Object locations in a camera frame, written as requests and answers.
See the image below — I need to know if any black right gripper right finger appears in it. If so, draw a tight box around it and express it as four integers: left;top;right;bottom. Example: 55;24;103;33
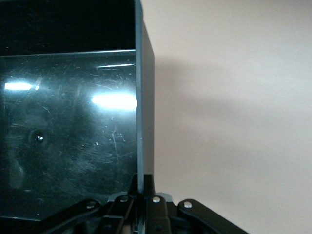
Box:
143;174;250;234

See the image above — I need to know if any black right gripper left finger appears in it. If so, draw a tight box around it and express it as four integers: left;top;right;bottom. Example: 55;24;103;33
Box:
42;174;140;234

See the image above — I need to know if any black plastic tray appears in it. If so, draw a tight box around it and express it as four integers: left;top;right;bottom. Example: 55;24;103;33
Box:
0;0;156;234

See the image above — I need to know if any table cover sheet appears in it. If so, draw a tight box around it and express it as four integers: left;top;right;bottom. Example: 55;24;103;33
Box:
140;0;312;234

